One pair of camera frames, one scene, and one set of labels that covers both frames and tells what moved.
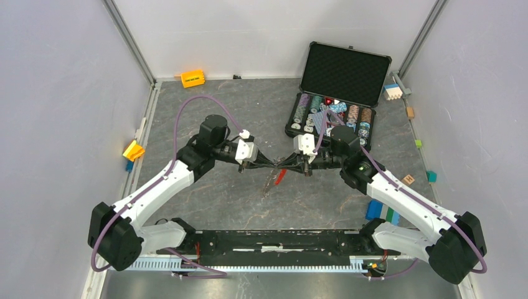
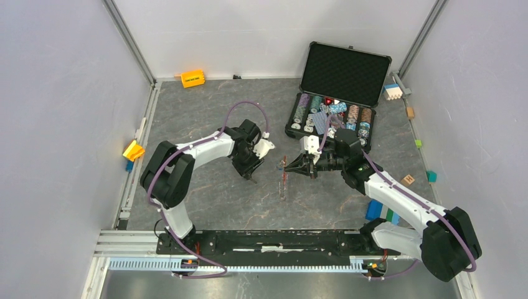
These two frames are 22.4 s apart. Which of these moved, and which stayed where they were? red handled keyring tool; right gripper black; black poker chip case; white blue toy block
Moved: red handled keyring tool
Stayed: white blue toy block; black poker chip case; right gripper black
